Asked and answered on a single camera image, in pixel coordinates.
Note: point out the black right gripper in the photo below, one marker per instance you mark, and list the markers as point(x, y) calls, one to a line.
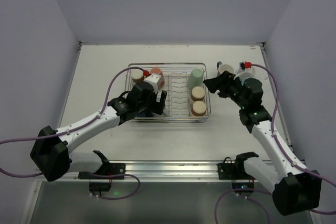
point(223, 85)

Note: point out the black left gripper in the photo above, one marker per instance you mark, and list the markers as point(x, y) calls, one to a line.
point(160, 102)

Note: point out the dark teal grey mug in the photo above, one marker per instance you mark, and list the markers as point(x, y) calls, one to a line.
point(221, 68)

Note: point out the pale blue grey cup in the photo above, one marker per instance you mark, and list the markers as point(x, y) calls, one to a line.
point(164, 114)

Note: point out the dark blue mug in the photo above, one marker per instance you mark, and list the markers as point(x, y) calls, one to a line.
point(145, 114)

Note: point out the light blue mug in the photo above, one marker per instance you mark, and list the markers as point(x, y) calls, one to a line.
point(251, 72)

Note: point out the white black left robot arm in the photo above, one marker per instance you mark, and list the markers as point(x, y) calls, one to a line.
point(54, 151)

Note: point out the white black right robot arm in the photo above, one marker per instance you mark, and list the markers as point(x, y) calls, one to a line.
point(293, 187)

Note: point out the pink dotted mug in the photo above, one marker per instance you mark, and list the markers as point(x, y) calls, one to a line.
point(157, 70)

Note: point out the cream brown cup middle right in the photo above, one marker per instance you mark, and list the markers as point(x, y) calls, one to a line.
point(197, 94)

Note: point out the cream brown cup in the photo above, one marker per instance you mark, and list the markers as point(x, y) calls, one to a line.
point(198, 108)
point(197, 94)
point(137, 75)

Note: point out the mint green cup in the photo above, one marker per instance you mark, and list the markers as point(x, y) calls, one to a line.
point(195, 78)

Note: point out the cream brown cup back left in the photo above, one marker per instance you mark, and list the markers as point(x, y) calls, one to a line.
point(137, 75)

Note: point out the cream brown cup front right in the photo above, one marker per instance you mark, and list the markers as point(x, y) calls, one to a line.
point(198, 108)

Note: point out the right controller box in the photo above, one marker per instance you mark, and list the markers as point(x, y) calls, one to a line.
point(245, 189)

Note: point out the controller box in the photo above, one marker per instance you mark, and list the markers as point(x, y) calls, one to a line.
point(99, 187)
point(245, 189)

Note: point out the left controller box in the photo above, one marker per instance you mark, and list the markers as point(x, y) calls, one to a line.
point(99, 187)

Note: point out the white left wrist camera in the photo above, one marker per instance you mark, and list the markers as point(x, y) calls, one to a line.
point(154, 80)

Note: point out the chrome wire dish rack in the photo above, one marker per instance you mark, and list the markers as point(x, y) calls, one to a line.
point(176, 75)

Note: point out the aluminium mounting rail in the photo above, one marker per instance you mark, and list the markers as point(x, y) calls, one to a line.
point(141, 170)

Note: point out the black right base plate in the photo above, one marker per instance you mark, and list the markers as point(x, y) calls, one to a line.
point(230, 169)

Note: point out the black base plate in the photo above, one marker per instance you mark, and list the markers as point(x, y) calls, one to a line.
point(230, 169)
point(115, 171)

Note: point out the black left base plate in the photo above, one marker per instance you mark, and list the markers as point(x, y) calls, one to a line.
point(115, 171)

